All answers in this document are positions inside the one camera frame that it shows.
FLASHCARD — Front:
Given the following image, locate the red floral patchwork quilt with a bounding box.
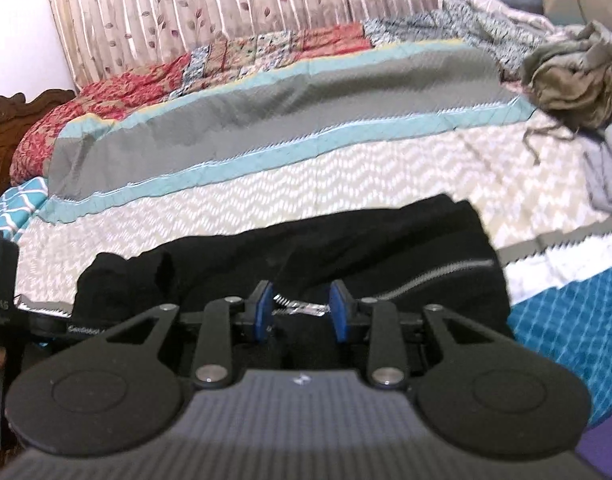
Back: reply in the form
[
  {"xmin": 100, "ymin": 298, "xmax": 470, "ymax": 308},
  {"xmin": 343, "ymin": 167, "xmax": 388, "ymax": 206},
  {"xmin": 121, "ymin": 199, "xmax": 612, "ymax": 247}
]
[{"xmin": 10, "ymin": 0, "xmax": 554, "ymax": 186}]

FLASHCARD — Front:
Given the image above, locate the purple cloth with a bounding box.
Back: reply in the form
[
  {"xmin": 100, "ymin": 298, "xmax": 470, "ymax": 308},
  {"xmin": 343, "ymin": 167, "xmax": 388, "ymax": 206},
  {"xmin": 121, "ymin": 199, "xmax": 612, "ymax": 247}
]
[{"xmin": 575, "ymin": 414, "xmax": 612, "ymax": 477}]

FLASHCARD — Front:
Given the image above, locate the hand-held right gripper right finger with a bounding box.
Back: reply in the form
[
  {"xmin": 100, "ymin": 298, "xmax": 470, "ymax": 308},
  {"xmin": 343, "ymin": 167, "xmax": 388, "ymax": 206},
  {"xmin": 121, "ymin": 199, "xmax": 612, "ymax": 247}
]
[{"xmin": 329, "ymin": 279, "xmax": 514, "ymax": 391}]

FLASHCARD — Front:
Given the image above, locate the leaf print striped curtain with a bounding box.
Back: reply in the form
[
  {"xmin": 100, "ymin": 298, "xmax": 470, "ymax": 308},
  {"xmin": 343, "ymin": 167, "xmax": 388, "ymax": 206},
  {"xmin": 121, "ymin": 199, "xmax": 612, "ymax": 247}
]
[{"xmin": 40, "ymin": 0, "xmax": 443, "ymax": 86}]

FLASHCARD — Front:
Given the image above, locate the carved wooden headboard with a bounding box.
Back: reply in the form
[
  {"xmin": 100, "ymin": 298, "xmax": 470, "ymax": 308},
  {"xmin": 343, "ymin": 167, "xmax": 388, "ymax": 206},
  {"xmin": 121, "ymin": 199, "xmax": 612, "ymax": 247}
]
[{"xmin": 0, "ymin": 89, "xmax": 77, "ymax": 211}]

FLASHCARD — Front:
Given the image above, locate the crumpled olive garment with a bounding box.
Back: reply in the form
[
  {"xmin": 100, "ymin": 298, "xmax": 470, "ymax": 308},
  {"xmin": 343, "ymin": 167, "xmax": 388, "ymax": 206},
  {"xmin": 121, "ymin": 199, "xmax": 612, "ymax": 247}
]
[{"xmin": 520, "ymin": 20, "xmax": 612, "ymax": 165}]

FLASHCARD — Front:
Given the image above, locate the black zip-up jacket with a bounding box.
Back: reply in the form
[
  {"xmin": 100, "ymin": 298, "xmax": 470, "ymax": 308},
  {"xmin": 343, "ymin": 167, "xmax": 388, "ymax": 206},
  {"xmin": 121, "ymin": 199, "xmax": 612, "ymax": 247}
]
[{"xmin": 73, "ymin": 194, "xmax": 514, "ymax": 361}]

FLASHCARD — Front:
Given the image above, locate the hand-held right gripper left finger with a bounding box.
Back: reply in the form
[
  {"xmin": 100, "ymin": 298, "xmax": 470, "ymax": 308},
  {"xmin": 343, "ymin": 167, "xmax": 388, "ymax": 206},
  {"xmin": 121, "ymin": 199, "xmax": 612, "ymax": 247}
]
[{"xmin": 103, "ymin": 281, "xmax": 275, "ymax": 390}]

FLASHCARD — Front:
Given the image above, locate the crumpled grey garment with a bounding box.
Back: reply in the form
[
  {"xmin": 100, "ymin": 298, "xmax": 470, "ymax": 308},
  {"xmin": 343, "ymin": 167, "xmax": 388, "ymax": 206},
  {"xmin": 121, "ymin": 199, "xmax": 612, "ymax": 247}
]
[{"xmin": 582, "ymin": 114, "xmax": 612, "ymax": 220}]

